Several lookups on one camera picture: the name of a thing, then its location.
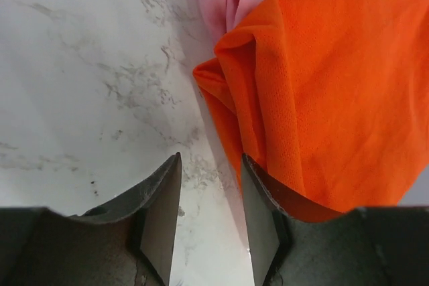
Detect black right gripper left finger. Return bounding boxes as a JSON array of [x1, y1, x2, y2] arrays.
[[1, 154, 182, 285]]

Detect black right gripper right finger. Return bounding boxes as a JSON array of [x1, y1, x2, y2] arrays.
[[241, 155, 428, 285]]

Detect folded orange t shirt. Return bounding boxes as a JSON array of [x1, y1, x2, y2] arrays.
[[193, 0, 428, 222]]

